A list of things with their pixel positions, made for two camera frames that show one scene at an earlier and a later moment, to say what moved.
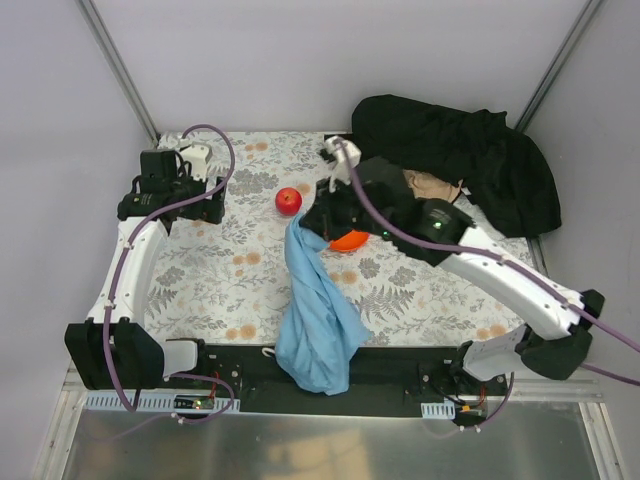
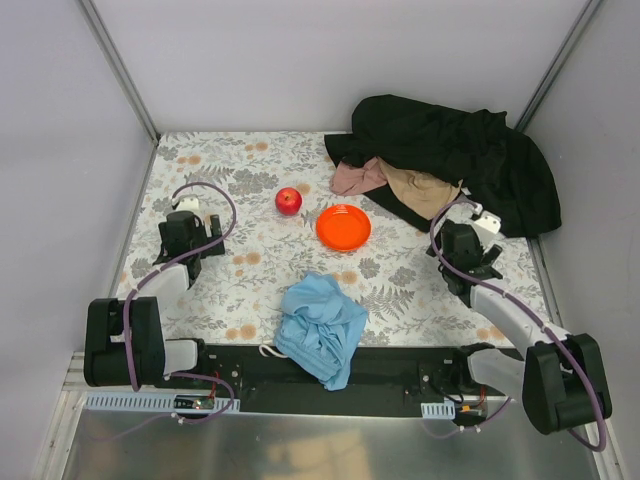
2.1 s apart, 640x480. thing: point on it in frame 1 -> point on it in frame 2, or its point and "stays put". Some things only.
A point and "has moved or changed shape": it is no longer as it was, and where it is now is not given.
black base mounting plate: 390,381 stays put
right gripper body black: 325,214 -> 490,261
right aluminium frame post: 560,65 stays put
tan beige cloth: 425,185 stays put
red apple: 288,201 stays put
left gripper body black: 213,201 -> 211,240
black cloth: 505,180 stays put
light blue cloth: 323,320 has moved or changed shape
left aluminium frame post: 96,23 stays put
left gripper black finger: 218,201 -> 215,226
